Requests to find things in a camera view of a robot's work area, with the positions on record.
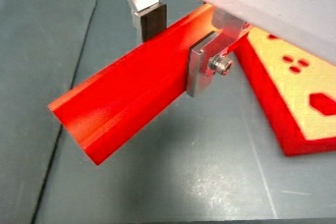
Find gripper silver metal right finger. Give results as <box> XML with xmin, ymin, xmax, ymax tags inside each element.
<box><xmin>186</xmin><ymin>8</ymin><xmax>252</xmax><ymax>97</ymax></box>

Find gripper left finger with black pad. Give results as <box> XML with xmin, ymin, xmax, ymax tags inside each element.
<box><xmin>126</xmin><ymin>0</ymin><xmax>166</xmax><ymax>42</ymax></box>

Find red arch bar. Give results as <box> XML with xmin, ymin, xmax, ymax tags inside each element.
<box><xmin>48</xmin><ymin>4</ymin><xmax>214</xmax><ymax>164</ymax></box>

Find red shape sorter block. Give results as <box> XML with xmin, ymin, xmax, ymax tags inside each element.
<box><xmin>234</xmin><ymin>28</ymin><xmax>336</xmax><ymax>156</ymax></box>

